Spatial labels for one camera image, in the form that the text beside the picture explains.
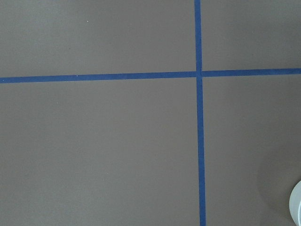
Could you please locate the white bowl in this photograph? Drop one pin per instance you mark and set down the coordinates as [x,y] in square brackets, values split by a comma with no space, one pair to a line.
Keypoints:
[295,204]

